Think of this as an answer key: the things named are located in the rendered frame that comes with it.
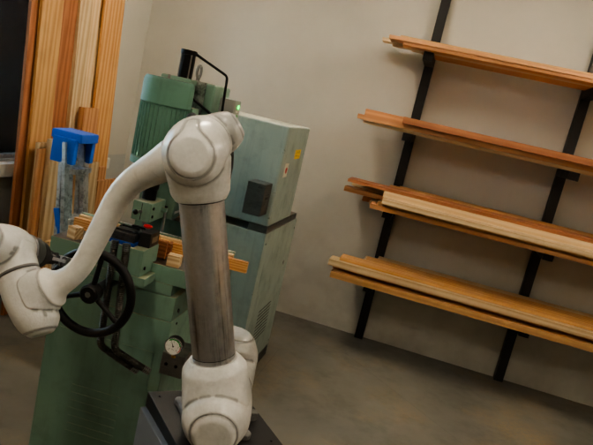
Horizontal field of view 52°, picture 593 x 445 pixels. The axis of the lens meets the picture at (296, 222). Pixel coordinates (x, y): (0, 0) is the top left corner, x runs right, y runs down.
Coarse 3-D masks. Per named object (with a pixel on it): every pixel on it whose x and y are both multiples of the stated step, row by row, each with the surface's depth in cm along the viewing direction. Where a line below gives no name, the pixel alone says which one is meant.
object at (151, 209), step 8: (136, 200) 214; (144, 200) 216; (152, 200) 219; (160, 200) 222; (136, 208) 215; (144, 208) 214; (152, 208) 215; (160, 208) 223; (136, 216) 215; (144, 216) 215; (152, 216) 216; (160, 216) 225
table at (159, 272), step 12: (60, 240) 209; (72, 240) 209; (60, 252) 209; (96, 264) 199; (156, 264) 205; (132, 276) 196; (144, 276) 198; (156, 276) 205; (168, 276) 205; (180, 276) 204
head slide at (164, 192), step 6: (192, 108) 223; (198, 114) 228; (162, 186) 226; (168, 186) 226; (162, 192) 227; (168, 192) 226; (162, 198) 227; (168, 198) 227; (168, 204) 227; (174, 204) 227; (168, 210) 227; (174, 210) 228; (168, 216) 228; (174, 216) 230
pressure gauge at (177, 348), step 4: (172, 336) 202; (176, 336) 202; (180, 336) 203; (168, 340) 201; (172, 340) 201; (176, 340) 201; (180, 340) 201; (164, 344) 202; (168, 344) 202; (176, 344) 201; (180, 344) 201; (164, 348) 202; (168, 348) 202; (172, 348) 202; (176, 348) 201; (180, 348) 201; (168, 352) 202; (172, 352) 202; (176, 352) 202; (172, 356) 204
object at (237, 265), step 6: (78, 222) 223; (84, 222) 223; (90, 222) 223; (84, 228) 223; (174, 246) 219; (180, 246) 219; (174, 252) 219; (180, 252) 219; (234, 258) 218; (234, 264) 217; (240, 264) 216; (246, 264) 216; (234, 270) 217; (240, 270) 217; (246, 270) 217
